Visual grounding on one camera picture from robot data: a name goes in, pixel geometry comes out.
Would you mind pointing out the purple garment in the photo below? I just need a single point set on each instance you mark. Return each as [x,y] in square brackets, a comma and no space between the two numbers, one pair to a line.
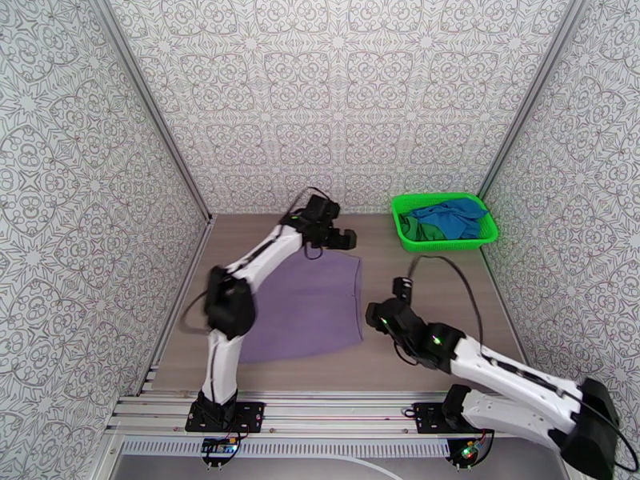
[305,313]

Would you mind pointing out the green garment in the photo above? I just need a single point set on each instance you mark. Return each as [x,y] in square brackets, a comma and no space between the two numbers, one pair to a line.
[417,231]

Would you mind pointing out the blue garment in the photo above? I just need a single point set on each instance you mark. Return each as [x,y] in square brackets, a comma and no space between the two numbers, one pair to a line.
[455,218]

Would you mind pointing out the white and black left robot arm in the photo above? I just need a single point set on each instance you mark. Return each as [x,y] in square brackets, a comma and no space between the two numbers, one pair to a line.
[225,358]

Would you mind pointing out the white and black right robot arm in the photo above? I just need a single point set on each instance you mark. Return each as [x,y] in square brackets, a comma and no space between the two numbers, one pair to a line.
[510,378]

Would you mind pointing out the green plastic basket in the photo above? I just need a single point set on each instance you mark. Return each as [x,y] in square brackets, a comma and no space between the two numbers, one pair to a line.
[400,206]

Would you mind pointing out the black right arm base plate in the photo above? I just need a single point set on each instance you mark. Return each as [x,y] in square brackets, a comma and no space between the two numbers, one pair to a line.
[427,418]

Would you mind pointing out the aluminium rail frame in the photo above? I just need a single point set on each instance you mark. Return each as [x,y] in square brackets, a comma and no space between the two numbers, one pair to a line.
[340,411]

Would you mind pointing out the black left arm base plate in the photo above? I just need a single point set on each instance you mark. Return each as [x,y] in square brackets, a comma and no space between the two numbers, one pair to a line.
[250,416]

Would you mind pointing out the aluminium corner post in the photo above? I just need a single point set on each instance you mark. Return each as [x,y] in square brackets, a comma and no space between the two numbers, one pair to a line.
[530,93]
[150,108]

